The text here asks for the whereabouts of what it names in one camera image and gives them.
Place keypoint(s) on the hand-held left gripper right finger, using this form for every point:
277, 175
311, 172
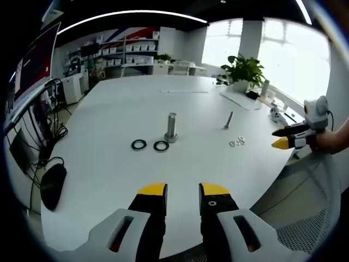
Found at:
231, 221

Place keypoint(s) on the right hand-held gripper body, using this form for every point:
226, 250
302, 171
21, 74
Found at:
316, 114

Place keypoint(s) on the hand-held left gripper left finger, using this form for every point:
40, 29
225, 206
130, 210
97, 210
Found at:
141, 218

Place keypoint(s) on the black rubber washer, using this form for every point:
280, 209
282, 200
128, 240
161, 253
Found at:
138, 144
161, 146

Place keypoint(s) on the large threaded stud bolt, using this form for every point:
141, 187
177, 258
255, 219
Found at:
171, 128

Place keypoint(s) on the white game controller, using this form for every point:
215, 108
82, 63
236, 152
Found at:
276, 115

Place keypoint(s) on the white cylinder bottle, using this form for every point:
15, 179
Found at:
264, 88

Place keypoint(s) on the small metal washers cluster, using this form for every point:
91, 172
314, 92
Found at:
237, 142

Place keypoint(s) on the white table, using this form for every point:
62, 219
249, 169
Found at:
163, 163

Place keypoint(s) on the white paper sheet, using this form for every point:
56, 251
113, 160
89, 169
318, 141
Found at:
241, 98

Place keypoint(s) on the grey mesh office chair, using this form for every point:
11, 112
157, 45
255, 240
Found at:
305, 202

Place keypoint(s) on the slim metal bolt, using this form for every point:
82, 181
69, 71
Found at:
228, 120

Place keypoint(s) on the potted green plant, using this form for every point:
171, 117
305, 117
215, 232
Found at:
244, 72

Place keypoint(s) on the black computer mouse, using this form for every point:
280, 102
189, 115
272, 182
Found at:
53, 187

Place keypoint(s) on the white cabinet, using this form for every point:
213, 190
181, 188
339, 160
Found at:
73, 88

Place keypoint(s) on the white storage shelf with bins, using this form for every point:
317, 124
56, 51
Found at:
131, 54

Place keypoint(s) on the computer monitor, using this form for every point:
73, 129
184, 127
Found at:
34, 62

